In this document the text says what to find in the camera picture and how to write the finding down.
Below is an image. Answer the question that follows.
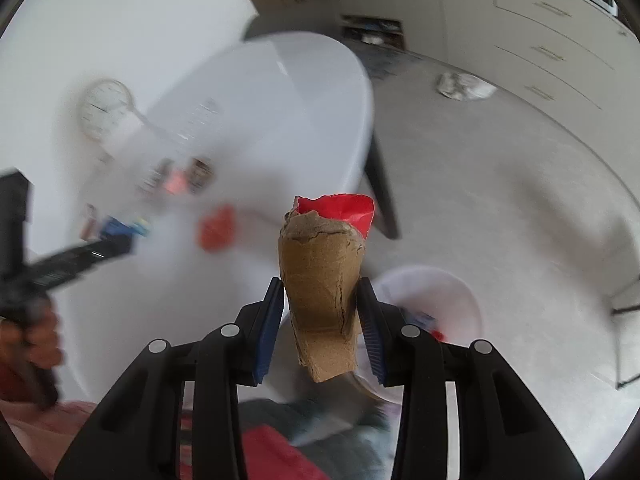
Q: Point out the crumpled clear printed wrapper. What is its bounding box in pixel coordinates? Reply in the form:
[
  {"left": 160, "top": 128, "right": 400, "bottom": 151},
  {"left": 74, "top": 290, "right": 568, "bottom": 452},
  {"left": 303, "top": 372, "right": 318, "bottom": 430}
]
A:
[{"left": 137, "top": 157, "right": 173, "bottom": 196}]

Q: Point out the black metal frame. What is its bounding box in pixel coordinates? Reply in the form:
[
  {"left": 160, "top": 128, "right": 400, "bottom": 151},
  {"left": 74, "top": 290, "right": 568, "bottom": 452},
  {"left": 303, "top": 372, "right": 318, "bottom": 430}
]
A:
[{"left": 609, "top": 275, "right": 640, "bottom": 391}]

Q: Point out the white cloth bag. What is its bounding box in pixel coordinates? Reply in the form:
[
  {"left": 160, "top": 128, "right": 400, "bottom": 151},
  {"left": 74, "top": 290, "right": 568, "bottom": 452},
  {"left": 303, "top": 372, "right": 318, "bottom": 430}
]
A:
[{"left": 436, "top": 71, "right": 498, "bottom": 102}]

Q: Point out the white round wall clock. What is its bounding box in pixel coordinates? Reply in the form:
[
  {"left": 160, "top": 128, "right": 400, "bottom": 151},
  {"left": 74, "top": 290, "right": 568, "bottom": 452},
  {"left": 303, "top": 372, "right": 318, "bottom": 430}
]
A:
[{"left": 79, "top": 79, "right": 135, "bottom": 141}]

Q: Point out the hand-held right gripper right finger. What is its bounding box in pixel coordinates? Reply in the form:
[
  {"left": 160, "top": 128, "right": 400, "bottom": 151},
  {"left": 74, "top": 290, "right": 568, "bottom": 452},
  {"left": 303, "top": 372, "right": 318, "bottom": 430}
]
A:
[{"left": 356, "top": 276, "right": 586, "bottom": 480}]

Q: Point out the low open wall cubby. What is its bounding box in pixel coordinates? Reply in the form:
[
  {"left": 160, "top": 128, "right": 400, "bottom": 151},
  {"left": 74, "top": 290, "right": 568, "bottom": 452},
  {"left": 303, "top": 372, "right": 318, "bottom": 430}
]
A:
[{"left": 340, "top": 14, "right": 405, "bottom": 51}]

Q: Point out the person's red garment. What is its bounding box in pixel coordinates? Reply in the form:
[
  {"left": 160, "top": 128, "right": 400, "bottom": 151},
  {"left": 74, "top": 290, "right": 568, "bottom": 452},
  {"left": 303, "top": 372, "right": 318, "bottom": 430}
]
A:
[{"left": 180, "top": 422, "right": 331, "bottom": 480}]

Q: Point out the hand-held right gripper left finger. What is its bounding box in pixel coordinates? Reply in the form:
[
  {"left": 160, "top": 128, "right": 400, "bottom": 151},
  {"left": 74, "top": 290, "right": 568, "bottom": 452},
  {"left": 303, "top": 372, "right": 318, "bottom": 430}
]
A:
[{"left": 54, "top": 276, "right": 286, "bottom": 480}]

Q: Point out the white plastic bin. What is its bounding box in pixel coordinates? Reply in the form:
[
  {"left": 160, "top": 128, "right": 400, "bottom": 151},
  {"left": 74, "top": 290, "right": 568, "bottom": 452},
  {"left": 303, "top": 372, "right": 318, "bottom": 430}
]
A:
[{"left": 372, "top": 266, "right": 484, "bottom": 404}]

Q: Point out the black white patterned packet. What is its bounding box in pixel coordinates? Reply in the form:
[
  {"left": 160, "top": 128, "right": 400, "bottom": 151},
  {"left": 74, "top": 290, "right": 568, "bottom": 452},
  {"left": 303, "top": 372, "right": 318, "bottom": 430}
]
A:
[{"left": 189, "top": 157, "right": 216, "bottom": 194}]

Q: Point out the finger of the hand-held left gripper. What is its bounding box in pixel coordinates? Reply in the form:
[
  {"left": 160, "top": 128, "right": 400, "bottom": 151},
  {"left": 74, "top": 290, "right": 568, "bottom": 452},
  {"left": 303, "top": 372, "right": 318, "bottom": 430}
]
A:
[{"left": 29, "top": 216, "right": 137, "bottom": 289}]

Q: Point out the red crumpled paper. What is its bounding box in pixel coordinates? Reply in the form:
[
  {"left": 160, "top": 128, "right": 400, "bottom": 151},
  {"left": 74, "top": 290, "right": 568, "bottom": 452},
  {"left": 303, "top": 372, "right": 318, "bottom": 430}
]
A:
[{"left": 197, "top": 206, "right": 236, "bottom": 253}]

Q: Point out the white paper card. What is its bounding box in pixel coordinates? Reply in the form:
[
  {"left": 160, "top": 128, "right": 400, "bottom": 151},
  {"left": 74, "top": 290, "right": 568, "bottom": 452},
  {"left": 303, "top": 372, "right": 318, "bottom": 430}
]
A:
[{"left": 100, "top": 115, "right": 147, "bottom": 157}]

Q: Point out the person's left hand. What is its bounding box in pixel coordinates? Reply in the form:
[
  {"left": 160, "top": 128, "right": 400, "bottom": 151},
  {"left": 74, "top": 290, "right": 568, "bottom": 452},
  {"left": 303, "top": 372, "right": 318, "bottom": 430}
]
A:
[{"left": 0, "top": 304, "right": 64, "bottom": 376}]

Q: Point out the person's grey garment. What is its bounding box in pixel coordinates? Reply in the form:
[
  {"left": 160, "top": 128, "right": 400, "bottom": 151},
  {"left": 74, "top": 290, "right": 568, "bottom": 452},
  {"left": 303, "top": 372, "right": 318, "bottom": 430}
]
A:
[{"left": 240, "top": 399, "right": 398, "bottom": 480}]

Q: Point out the small red white box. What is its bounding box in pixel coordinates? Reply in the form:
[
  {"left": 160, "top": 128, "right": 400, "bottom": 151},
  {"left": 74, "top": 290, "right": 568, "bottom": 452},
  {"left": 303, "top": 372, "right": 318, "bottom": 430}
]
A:
[{"left": 80, "top": 204, "right": 102, "bottom": 241}]

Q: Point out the brown cardboard piece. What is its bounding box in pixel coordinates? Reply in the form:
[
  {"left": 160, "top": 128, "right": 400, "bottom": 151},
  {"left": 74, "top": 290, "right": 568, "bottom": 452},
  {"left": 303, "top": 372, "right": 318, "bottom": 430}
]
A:
[{"left": 277, "top": 210, "right": 366, "bottom": 383}]

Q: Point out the person's left forearm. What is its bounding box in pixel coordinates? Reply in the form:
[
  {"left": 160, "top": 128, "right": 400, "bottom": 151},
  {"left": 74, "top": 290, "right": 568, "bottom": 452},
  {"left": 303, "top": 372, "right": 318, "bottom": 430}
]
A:
[{"left": 0, "top": 360, "right": 98, "bottom": 480}]

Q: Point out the pink crumpled paper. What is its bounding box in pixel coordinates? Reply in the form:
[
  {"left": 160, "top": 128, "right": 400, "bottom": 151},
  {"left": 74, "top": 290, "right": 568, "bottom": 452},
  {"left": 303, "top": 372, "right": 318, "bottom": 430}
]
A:
[{"left": 165, "top": 170, "right": 189, "bottom": 196}]

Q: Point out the red plastic wrapper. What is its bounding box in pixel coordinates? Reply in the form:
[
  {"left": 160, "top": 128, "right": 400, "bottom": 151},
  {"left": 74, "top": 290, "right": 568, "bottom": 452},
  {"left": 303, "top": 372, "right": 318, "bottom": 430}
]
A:
[{"left": 292, "top": 192, "right": 376, "bottom": 239}]

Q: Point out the beige drawer cabinet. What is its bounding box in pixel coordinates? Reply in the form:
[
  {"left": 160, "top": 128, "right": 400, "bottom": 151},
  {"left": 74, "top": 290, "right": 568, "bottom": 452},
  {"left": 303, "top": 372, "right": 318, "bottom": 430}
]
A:
[{"left": 435, "top": 0, "right": 640, "bottom": 128}]

